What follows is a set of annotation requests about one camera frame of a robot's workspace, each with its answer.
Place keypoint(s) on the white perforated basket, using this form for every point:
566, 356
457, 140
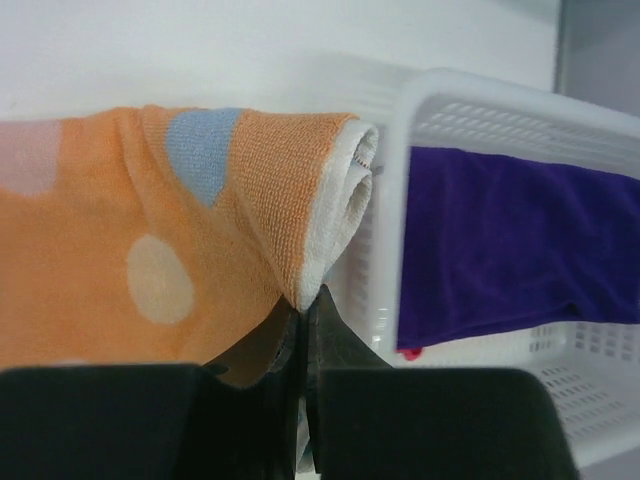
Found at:
591, 369

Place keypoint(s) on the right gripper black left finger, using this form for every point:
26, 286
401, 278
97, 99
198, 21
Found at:
252, 396

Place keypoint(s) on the purple towel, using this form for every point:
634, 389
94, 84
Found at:
496, 244

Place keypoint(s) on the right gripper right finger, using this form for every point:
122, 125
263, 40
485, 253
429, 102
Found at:
341, 369

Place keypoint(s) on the pink towel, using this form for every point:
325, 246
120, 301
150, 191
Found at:
411, 354

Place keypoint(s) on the orange towel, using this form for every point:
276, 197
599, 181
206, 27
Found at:
156, 235

